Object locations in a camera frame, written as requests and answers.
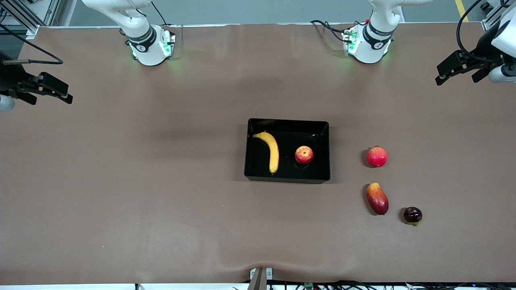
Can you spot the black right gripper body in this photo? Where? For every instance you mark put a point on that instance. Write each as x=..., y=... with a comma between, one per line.
x=9, y=79

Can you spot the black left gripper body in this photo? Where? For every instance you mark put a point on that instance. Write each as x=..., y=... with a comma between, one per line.
x=485, y=51

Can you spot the black plastic box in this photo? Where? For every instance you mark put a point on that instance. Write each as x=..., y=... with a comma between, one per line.
x=314, y=133

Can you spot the red yellow apple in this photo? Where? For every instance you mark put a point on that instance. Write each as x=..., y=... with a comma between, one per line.
x=304, y=155

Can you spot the yellow banana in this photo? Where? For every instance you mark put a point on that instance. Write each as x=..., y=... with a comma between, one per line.
x=274, y=153

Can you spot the round red fruit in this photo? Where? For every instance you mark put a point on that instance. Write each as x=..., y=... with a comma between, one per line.
x=377, y=157

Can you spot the red yellow mango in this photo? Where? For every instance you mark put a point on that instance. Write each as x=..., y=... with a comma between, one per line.
x=377, y=199

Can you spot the dark purple mangosteen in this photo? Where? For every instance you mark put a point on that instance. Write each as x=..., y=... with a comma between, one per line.
x=412, y=214

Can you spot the brown table cover sheet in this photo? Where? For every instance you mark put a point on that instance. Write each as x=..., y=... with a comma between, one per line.
x=161, y=201

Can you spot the metal table clamp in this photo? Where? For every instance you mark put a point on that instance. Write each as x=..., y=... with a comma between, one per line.
x=258, y=280

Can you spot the aluminium frame profile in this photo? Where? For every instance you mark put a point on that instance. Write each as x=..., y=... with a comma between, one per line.
x=489, y=22
x=32, y=29

